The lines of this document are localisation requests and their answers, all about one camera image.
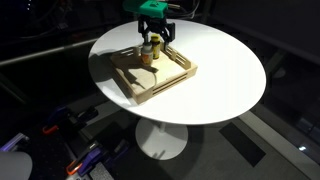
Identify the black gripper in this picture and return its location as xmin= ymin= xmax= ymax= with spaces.
xmin=137 ymin=13 xmax=177 ymax=52

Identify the white bottle orange label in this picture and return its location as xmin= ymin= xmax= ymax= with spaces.
xmin=140 ymin=41 xmax=155 ymax=67

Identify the wooden slatted tray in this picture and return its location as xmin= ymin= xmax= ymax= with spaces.
xmin=109 ymin=42 xmax=199 ymax=105

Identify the black floor mat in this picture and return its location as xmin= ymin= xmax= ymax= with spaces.
xmin=218 ymin=121 xmax=267 ymax=168

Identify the purple grey bar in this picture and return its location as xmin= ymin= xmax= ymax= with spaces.
xmin=0 ymin=132 xmax=30 ymax=153

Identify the grey rounded cylinder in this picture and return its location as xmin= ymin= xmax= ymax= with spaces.
xmin=0 ymin=151 xmax=34 ymax=180

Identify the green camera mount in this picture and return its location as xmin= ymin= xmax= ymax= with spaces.
xmin=122 ymin=0 xmax=168 ymax=19

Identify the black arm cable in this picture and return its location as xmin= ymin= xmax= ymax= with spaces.
xmin=165 ymin=0 xmax=202 ymax=20

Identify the white table pedestal base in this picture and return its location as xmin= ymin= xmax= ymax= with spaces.
xmin=134 ymin=117 xmax=190 ymax=161

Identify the grey metal rail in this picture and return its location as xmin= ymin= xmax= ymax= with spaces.
xmin=0 ymin=37 xmax=100 ymax=68

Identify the purple clamp orange handle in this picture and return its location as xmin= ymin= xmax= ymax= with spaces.
xmin=41 ymin=105 xmax=100 ymax=136

